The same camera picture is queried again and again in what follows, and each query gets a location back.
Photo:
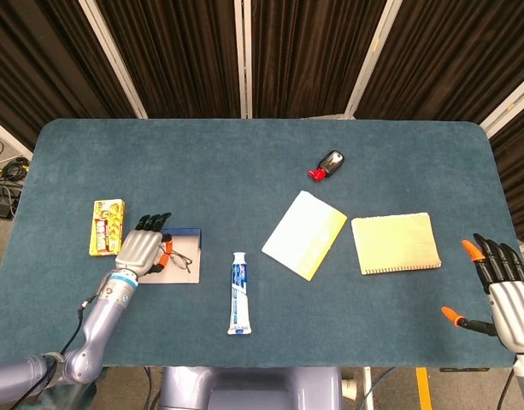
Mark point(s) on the white blue toothpaste tube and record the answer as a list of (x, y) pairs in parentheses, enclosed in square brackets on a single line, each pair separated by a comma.
[(239, 294)]

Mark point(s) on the yellow snack box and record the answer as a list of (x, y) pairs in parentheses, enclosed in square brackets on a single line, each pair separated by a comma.
[(107, 226)]

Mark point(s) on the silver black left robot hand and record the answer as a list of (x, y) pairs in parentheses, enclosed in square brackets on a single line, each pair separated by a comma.
[(137, 250)]

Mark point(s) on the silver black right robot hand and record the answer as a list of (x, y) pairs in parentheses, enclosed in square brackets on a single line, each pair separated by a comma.
[(511, 307)]

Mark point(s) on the blue cardboard glasses case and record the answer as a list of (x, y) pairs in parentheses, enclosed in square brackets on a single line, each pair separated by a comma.
[(182, 277)]

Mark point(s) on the white table leg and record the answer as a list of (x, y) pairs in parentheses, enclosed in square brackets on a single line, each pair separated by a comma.
[(368, 388)]

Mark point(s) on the grey robot torso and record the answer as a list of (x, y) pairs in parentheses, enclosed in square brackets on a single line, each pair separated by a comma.
[(253, 388)]

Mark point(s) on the white frame post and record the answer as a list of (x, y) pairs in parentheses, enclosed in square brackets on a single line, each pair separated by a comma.
[(114, 60), (9, 138), (247, 60), (371, 60), (509, 107)]

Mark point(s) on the black floor box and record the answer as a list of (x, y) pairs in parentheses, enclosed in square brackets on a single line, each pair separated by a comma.
[(1, 205)]

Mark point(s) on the tan spiral notebook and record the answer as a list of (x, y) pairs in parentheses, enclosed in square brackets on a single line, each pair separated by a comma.
[(394, 243)]

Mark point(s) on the black bottle red cap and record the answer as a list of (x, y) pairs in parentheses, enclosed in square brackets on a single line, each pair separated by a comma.
[(332, 161)]

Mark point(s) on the white and yellow book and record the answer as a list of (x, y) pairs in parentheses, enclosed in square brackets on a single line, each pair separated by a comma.
[(304, 235)]

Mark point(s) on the blue felt table mat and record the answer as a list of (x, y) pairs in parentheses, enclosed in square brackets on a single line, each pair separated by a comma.
[(244, 171)]

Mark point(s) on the dark brown curtain panel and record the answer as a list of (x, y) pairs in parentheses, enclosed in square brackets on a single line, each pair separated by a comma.
[(176, 55), (313, 55), (518, 179), (39, 64), (449, 55)]

